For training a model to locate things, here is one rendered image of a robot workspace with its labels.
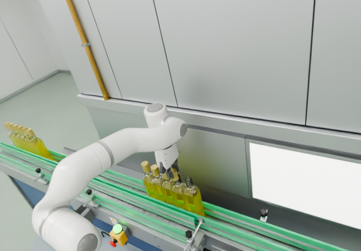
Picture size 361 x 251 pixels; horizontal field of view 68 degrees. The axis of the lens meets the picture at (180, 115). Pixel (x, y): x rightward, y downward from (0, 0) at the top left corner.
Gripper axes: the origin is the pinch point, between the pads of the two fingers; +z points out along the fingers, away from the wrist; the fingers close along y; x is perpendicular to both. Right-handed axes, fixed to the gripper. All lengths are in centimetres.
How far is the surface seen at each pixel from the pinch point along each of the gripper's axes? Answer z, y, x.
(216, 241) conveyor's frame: 32.8, 4.2, 18.1
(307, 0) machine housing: -60, -17, 45
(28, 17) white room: -4, -293, -588
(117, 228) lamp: 33.5, 18.1, -30.1
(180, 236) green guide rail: 26.5, 11.7, 5.4
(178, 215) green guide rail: 24.1, 4.7, 0.3
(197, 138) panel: -8.2, -13.7, 6.5
